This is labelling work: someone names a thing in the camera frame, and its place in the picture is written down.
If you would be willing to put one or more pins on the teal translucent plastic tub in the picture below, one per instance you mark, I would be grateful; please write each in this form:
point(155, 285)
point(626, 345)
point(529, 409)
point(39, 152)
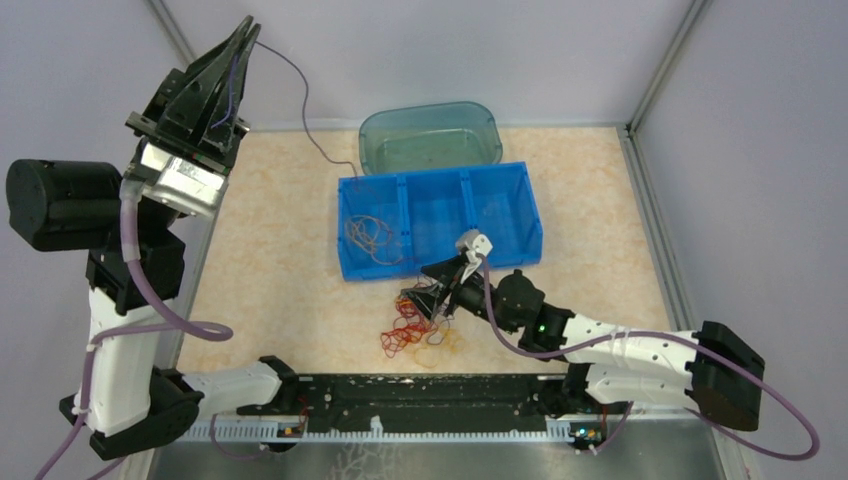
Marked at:
point(425, 137)

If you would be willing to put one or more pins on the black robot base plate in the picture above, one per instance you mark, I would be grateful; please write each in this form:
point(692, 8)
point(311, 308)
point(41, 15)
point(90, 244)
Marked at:
point(438, 404)

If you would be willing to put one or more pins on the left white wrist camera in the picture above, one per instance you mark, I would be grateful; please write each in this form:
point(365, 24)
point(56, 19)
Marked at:
point(181, 184)

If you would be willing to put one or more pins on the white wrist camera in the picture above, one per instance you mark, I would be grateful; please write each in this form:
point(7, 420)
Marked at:
point(474, 246)
point(181, 184)

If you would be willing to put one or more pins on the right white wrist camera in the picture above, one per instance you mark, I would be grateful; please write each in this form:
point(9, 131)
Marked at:
point(474, 246)

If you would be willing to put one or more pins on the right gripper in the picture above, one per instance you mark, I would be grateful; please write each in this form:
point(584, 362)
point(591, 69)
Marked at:
point(426, 298)

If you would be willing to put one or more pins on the white slotted cable duct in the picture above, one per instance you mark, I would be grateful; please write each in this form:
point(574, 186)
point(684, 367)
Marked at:
point(269, 432)

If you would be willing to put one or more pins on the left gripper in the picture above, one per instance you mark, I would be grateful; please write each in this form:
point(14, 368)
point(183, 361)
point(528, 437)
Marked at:
point(177, 115)

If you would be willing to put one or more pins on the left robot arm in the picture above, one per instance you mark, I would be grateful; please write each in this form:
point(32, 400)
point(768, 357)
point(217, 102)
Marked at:
point(134, 269)

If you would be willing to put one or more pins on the blue three-compartment bin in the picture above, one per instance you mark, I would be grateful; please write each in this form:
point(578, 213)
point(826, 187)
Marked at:
point(390, 225)

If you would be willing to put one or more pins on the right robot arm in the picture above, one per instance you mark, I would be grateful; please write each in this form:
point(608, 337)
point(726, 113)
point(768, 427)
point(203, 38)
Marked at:
point(711, 371)

